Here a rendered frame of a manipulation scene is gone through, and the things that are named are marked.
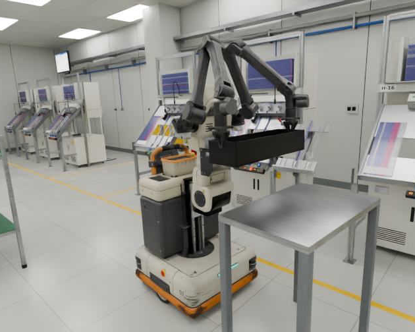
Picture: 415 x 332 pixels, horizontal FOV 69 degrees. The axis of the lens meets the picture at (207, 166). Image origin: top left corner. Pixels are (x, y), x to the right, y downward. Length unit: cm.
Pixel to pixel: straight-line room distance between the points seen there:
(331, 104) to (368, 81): 53
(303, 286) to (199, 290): 83
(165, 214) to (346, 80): 328
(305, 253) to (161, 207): 106
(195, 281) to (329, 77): 349
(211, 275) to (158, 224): 46
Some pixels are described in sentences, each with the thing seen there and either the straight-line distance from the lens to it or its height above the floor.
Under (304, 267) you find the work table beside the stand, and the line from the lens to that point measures 120.
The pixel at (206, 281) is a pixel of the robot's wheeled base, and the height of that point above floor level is 25.
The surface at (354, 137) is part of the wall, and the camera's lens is 454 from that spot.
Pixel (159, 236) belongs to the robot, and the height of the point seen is 45.
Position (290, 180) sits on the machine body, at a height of 47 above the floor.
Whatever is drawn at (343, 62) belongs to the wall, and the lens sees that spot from 458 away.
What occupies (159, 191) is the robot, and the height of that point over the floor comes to 76.
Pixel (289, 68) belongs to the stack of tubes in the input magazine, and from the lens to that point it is 318.
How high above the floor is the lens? 132
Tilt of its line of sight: 13 degrees down
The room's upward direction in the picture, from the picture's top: 2 degrees counter-clockwise
